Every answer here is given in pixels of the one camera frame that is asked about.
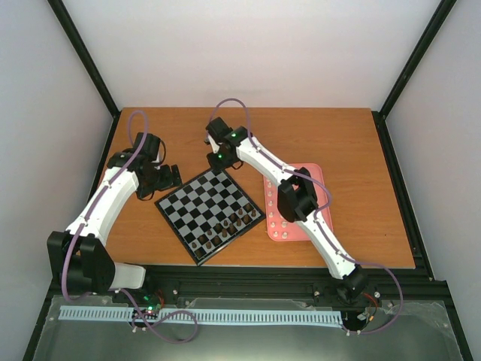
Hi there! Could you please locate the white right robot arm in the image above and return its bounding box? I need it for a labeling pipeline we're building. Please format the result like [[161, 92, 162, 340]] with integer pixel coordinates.
[[206, 117, 368, 305]]

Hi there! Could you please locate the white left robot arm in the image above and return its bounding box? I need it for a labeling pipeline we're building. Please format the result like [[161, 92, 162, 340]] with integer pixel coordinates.
[[47, 132, 181, 303]]

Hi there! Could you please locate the black and silver chessboard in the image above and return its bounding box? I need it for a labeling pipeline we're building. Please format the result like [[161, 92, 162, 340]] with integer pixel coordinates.
[[155, 168, 265, 266]]

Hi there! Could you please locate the pink plastic tray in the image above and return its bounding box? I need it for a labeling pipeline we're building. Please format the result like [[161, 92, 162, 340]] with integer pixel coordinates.
[[263, 163, 334, 242]]

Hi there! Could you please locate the light blue cable duct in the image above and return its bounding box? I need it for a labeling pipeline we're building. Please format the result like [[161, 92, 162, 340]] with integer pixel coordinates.
[[58, 305, 343, 328]]

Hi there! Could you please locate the black aluminium frame post left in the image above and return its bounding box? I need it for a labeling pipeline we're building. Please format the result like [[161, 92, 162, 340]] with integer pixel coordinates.
[[46, 0, 122, 118]]

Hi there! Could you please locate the black aluminium frame post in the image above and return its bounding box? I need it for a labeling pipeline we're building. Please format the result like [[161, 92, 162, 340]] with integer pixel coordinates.
[[46, 0, 122, 118], [377, 0, 458, 117]]

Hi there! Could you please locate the black aluminium frame post right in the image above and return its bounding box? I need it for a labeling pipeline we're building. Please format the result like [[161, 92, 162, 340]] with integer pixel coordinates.
[[377, 0, 458, 117]]

